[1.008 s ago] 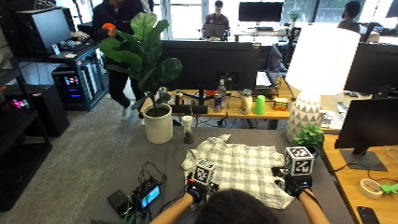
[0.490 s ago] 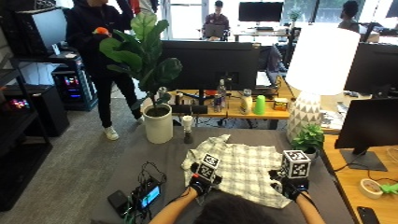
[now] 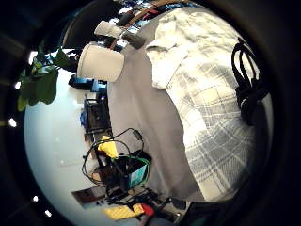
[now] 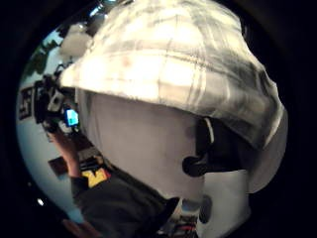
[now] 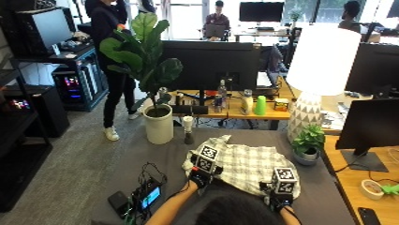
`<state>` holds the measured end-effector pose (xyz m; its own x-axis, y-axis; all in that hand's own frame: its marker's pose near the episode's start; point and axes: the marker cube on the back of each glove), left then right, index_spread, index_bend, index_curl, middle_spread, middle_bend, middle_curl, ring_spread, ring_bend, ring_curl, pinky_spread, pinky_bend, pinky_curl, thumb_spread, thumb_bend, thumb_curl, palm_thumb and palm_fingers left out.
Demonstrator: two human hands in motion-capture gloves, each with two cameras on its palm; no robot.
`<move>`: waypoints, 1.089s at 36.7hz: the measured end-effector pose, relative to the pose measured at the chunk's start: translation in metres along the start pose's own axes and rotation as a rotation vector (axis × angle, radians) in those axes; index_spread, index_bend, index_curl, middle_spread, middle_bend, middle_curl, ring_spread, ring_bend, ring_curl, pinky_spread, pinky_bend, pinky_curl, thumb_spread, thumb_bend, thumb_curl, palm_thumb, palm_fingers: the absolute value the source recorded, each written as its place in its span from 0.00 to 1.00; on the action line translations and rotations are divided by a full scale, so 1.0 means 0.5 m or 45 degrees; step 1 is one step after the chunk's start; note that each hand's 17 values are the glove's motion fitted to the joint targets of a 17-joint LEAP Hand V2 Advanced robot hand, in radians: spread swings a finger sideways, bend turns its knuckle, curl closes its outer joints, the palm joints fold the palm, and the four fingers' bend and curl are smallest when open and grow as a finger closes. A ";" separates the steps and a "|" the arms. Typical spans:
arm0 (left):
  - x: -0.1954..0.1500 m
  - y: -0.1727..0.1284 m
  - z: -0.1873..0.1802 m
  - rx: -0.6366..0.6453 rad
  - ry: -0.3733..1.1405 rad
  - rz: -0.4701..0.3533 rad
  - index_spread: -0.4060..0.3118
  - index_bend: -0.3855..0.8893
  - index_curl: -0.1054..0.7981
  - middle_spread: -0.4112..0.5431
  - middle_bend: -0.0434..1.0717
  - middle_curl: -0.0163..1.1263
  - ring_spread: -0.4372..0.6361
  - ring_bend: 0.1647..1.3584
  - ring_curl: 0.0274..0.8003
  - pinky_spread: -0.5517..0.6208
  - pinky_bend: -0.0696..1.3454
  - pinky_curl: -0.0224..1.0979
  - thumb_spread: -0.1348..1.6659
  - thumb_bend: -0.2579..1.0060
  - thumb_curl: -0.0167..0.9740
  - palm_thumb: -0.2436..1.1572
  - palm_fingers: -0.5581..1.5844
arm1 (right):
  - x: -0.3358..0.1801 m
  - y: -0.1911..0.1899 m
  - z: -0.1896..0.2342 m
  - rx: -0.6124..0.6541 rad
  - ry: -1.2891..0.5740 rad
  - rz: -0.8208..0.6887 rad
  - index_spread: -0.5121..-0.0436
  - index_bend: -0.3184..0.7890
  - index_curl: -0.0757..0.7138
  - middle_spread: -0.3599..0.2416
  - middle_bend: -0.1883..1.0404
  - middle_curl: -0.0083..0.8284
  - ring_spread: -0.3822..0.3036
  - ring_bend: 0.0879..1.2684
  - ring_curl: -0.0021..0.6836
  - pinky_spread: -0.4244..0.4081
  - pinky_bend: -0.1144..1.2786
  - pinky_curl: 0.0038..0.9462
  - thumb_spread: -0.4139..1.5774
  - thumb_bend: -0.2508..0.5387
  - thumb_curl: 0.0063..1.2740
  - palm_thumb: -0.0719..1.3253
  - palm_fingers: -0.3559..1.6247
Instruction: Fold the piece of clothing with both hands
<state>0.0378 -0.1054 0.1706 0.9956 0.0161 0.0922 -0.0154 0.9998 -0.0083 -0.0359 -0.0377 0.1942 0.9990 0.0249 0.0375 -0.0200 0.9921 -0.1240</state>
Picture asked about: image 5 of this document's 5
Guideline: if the person's right hand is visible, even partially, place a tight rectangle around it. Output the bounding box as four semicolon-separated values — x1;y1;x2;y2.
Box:
260;181;296;214

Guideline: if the person's left hand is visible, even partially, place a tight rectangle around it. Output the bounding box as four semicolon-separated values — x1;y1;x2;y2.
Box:
188;152;225;189

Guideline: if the grey plaid cloth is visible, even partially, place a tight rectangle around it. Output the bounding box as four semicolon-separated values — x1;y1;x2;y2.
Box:
181;134;302;200

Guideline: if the white marker cube on left glove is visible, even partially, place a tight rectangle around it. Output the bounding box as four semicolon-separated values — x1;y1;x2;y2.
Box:
195;143;221;173

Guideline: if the white marker cube on glove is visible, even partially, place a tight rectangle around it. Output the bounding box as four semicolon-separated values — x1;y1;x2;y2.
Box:
270;167;300;195
195;143;221;173

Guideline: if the white marker cube on right glove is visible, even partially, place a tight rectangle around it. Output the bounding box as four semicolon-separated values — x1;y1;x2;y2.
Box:
270;167;300;195

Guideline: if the white and black grinder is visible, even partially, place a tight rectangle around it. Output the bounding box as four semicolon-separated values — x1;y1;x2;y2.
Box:
183;115;196;145

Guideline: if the grey small plant pot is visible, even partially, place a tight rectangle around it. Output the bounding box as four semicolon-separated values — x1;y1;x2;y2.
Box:
292;147;322;167

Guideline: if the tall white plant pot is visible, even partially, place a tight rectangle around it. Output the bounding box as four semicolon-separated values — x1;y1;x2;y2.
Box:
143;103;176;145

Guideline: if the black device with blue screen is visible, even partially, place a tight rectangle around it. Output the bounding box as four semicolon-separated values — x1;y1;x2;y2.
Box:
129;177;165;214

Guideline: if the dark drink can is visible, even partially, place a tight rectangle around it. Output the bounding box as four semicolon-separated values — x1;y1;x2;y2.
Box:
212;94;224;113

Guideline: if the small green potted plant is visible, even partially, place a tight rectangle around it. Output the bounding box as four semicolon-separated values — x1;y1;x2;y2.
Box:
290;124;328;158

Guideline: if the black power bank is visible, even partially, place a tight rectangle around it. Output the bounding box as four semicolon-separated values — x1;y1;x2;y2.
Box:
108;190;132;219

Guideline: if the clear glass bottle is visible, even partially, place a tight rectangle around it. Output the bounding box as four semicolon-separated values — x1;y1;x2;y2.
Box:
217;79;229;109

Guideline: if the green plastic cup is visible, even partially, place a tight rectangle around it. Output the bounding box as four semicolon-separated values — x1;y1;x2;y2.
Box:
253;95;269;116

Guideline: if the wooden desk with light top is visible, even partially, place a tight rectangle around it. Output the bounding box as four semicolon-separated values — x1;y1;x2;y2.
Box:
322;92;399;225

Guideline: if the white grey patterned lamp base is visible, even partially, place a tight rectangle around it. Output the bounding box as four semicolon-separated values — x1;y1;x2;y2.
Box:
286;91;326;144

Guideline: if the white tape roll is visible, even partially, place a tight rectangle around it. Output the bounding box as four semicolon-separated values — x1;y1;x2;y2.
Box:
359;178;386;201

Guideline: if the yellow small box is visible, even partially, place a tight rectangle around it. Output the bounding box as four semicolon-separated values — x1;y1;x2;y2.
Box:
273;97;290;113

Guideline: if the black smartphone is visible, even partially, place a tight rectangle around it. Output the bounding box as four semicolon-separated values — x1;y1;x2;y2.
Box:
357;206;383;225

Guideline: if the green small toy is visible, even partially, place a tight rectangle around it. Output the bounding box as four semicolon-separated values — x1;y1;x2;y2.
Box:
381;183;399;196

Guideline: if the wide black monitor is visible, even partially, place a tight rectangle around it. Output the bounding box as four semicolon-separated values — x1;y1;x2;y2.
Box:
159;39;264;107

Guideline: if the black monitor on square stand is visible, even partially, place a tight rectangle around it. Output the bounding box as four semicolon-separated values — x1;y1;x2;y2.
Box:
334;97;399;173

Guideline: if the large leafy green plant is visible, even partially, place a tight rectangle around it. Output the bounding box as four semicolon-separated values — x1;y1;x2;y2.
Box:
99;11;185;114

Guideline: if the dark blue equipment cart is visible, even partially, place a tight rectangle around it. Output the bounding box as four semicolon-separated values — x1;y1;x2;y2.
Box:
10;41;111;113

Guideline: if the computer tower with coloured lights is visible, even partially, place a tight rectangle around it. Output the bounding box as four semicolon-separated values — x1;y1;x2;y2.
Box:
51;66;91;104

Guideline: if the grey laptop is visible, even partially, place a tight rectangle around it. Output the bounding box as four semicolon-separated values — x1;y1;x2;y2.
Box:
204;23;228;39

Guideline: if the black metal shelf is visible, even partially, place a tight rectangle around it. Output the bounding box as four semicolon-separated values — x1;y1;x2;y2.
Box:
0;57;55;214

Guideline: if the white lamp shade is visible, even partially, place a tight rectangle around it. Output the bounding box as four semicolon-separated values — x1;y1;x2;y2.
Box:
286;24;363;97

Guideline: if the black monitor behind lamp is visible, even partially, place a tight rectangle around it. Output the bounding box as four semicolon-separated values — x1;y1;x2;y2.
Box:
345;42;399;98

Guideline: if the black background monitor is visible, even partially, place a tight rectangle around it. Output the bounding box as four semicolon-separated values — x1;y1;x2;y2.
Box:
238;1;286;23

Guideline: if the monitor with pale screen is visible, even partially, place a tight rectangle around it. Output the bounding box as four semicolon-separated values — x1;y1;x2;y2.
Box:
16;7;77;56

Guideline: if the black looped cable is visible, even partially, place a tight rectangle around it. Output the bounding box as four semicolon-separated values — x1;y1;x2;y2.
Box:
136;161;169;188

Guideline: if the black thin desk cable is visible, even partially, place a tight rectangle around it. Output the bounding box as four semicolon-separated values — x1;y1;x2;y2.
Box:
334;162;399;187

